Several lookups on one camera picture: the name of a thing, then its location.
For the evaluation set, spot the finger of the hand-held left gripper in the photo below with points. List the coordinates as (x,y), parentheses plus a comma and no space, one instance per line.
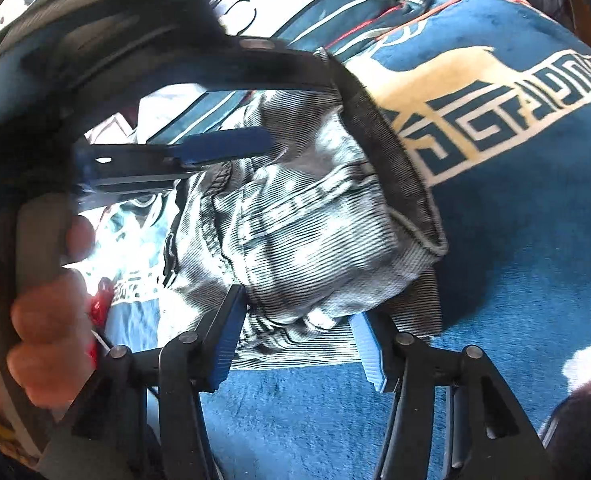
(225,147)
(285,67)

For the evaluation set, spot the grey denim pants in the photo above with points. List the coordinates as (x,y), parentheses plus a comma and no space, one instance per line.
(315,220)

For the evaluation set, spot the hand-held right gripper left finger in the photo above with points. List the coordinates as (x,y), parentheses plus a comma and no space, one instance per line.
(223,345)

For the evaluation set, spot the red cloth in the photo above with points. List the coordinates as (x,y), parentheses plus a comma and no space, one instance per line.
(98,305)

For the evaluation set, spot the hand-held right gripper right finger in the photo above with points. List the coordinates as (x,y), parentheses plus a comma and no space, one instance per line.
(373,355)

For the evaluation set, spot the person's left hand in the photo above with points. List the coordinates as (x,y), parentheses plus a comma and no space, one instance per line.
(45,310)

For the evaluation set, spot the blue printed blanket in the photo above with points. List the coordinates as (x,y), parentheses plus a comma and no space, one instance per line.
(500,260)

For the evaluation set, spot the grey pillow with striped border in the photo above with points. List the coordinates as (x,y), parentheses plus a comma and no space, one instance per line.
(295,15)

